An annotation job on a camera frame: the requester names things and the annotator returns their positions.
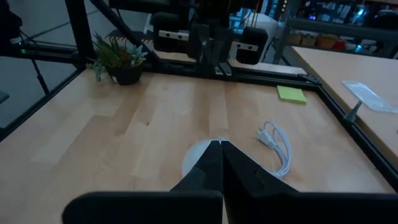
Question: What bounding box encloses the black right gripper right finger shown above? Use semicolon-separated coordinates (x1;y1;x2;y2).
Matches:
222;141;398;224

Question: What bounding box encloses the black aluminium table frame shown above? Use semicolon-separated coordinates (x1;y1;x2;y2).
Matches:
0;0;398;192

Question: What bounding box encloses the small potted green plant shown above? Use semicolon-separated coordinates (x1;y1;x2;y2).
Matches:
86;32;149;86

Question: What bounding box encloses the green sticky note pad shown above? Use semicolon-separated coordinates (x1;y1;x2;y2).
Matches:
276;85;308;105

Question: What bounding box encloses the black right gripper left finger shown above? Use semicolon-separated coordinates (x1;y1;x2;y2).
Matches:
62;141;223;224

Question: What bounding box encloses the white power cord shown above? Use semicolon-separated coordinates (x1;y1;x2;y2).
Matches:
254;120;292;180

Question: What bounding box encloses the orange storage bin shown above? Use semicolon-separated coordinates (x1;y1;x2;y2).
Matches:
317;33;340;49

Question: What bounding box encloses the light wooden desk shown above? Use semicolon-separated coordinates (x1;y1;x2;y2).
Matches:
292;45;398;169

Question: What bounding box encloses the grey metal shelf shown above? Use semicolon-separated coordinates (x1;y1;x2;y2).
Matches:
273;0;398;60

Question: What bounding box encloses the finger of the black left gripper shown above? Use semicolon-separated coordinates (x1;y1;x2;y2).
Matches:
189;29;216;77
215;30;233;77

